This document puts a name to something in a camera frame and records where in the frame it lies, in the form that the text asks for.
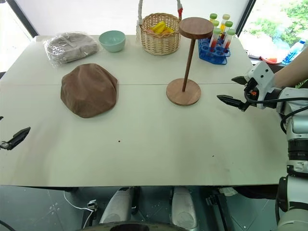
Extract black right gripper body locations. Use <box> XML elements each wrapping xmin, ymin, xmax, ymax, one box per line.
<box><xmin>240</xmin><ymin>77</ymin><xmax>260</xmax><ymax>112</ymax></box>

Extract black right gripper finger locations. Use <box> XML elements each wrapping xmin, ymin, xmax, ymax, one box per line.
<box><xmin>216</xmin><ymin>94</ymin><xmax>244</xmax><ymax>110</ymax></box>
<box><xmin>231</xmin><ymin>76</ymin><xmax>247</xmax><ymax>85</ymax></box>

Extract wooden hat stand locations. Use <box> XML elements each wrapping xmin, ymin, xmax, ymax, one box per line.
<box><xmin>166</xmin><ymin>17</ymin><xmax>215</xmax><ymax>106</ymax></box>

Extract brown cap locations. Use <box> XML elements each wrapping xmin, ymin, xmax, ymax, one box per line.
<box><xmin>60</xmin><ymin>63</ymin><xmax>119</xmax><ymax>119</ymax></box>

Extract red and white packet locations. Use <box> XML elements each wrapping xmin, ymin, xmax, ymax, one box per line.
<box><xmin>248</xmin><ymin>53</ymin><xmax>282</xmax><ymax>65</ymax></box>

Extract blue test tube rack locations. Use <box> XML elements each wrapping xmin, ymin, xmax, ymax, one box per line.
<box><xmin>197</xmin><ymin>38</ymin><xmax>231</xmax><ymax>65</ymax></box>

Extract plastic water bottle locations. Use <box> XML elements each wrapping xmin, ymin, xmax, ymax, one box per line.
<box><xmin>281</xmin><ymin>39</ymin><xmax>308</xmax><ymax>65</ymax></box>

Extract yellow capped test tube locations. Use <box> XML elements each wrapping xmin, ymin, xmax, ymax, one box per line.
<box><xmin>222</xmin><ymin>13</ymin><xmax>231</xmax><ymax>31</ymax></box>

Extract crumpled white paper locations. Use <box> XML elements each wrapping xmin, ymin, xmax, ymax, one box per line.
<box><xmin>219</xmin><ymin>188</ymin><xmax>238</xmax><ymax>197</ymax></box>

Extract yellow items in basket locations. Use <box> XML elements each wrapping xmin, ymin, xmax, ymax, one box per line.
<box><xmin>149</xmin><ymin>21</ymin><xmax>174</xmax><ymax>34</ymax></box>

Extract grey cloth in plastic bag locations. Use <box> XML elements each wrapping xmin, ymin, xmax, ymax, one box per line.
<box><xmin>43</xmin><ymin>31</ymin><xmax>101</xmax><ymax>70</ymax></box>

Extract small metal clamp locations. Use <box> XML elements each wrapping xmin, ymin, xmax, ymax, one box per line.
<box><xmin>87</xmin><ymin>199</ymin><xmax>99</xmax><ymax>213</ymax></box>

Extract grey rounded robot foot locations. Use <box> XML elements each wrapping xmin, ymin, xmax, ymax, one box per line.
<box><xmin>99</xmin><ymin>187</ymin><xmax>132</xmax><ymax>224</ymax></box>
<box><xmin>171</xmin><ymin>187</ymin><xmax>198</xmax><ymax>230</ymax></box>

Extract light green bowl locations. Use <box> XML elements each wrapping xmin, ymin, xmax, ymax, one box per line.
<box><xmin>98</xmin><ymin>30</ymin><xmax>127</xmax><ymax>53</ymax></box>

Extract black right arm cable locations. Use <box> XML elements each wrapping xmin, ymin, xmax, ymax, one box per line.
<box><xmin>244</xmin><ymin>90</ymin><xmax>295</xmax><ymax>135</ymax></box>

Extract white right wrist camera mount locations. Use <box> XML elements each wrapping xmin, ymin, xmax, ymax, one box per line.
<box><xmin>245</xmin><ymin>62</ymin><xmax>276</xmax><ymax>97</ymax></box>

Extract wicker basket with handle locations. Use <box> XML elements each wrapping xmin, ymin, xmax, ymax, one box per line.
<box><xmin>135</xmin><ymin>0</ymin><xmax>185</xmax><ymax>56</ymax></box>

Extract white floor cable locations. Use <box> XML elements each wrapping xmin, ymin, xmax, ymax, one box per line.
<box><xmin>63</xmin><ymin>191</ymin><xmax>95</xmax><ymax>227</ymax></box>

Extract black table leg bracket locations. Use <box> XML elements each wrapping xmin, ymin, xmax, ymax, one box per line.
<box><xmin>130</xmin><ymin>186</ymin><xmax>141</xmax><ymax>216</ymax></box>
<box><xmin>205</xmin><ymin>189</ymin><xmax>228</xmax><ymax>231</ymax></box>

